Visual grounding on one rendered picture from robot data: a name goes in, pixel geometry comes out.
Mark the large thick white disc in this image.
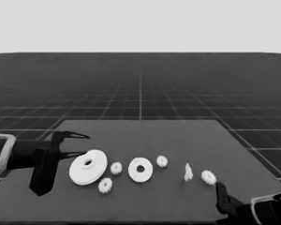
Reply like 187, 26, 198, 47
68, 149, 109, 187

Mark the small white toothed gear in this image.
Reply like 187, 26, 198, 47
155, 155, 169, 169
200, 170, 217, 186
110, 161, 123, 175
97, 177, 113, 195

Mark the small white T-shaped piece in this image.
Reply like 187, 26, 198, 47
183, 162, 194, 183

